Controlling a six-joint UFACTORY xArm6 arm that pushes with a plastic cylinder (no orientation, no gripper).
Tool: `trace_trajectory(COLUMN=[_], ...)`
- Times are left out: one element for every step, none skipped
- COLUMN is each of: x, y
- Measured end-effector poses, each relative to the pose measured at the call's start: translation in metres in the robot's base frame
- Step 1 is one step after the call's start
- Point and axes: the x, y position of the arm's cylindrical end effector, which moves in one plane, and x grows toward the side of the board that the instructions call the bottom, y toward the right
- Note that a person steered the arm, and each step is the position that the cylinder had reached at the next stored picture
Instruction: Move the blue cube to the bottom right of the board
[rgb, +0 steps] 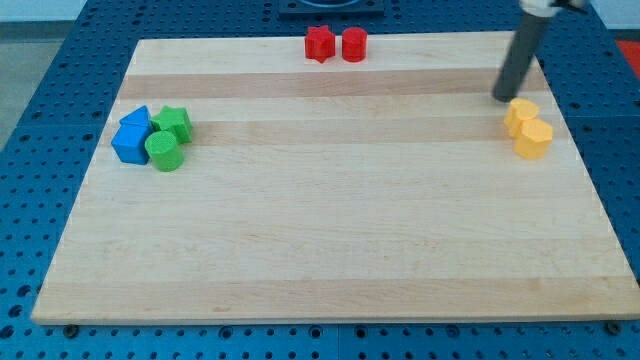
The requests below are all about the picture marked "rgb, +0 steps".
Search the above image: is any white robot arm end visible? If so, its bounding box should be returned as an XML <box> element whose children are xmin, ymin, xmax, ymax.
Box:
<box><xmin>519</xmin><ymin>0</ymin><xmax>588</xmax><ymax>18</ymax></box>

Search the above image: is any wooden board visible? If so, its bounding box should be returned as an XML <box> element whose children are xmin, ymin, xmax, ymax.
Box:
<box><xmin>31</xmin><ymin>32</ymin><xmax>639</xmax><ymax>325</ymax></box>

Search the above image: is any blue cube block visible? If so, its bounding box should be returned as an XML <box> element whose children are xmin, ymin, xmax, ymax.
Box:
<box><xmin>111</xmin><ymin>124</ymin><xmax>152</xmax><ymax>165</ymax></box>

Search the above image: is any red star block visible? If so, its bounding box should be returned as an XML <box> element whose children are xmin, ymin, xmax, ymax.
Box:
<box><xmin>304</xmin><ymin>25</ymin><xmax>336</xmax><ymax>63</ymax></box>

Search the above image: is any red cylinder block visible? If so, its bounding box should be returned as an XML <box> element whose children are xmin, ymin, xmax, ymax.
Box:
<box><xmin>342</xmin><ymin>27</ymin><xmax>368</xmax><ymax>62</ymax></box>

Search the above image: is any green cylinder block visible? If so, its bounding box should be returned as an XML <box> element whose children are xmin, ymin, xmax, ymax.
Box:
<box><xmin>144</xmin><ymin>131</ymin><xmax>184</xmax><ymax>172</ymax></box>

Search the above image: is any green star block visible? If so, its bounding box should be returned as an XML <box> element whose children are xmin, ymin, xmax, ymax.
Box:
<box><xmin>150</xmin><ymin>106</ymin><xmax>193</xmax><ymax>144</ymax></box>

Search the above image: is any blue triangle block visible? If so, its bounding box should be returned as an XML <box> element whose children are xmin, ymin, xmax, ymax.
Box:
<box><xmin>119</xmin><ymin>105</ymin><xmax>150</xmax><ymax>127</ymax></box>

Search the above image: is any yellow heart block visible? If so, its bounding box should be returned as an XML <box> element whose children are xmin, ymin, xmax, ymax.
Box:
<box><xmin>503</xmin><ymin>97</ymin><xmax>540</xmax><ymax>139</ymax></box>

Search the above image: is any yellow hexagon block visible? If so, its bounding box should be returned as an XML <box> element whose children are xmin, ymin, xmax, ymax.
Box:
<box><xmin>513</xmin><ymin>118</ymin><xmax>554</xmax><ymax>160</ymax></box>

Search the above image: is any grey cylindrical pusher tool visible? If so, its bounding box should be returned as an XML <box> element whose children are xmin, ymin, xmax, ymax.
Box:
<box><xmin>492</xmin><ymin>12</ymin><xmax>551</xmax><ymax>103</ymax></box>

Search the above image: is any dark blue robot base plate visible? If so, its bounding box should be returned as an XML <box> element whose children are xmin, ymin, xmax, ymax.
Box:
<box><xmin>276</xmin><ymin>0</ymin><xmax>386</xmax><ymax>18</ymax></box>

